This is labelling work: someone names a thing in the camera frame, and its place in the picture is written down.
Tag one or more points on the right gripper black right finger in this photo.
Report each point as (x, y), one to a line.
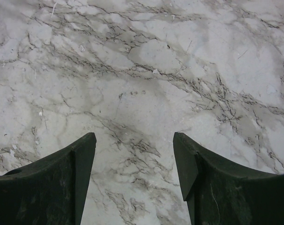
(219, 191)

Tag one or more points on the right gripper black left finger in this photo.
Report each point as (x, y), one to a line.
(49, 191)

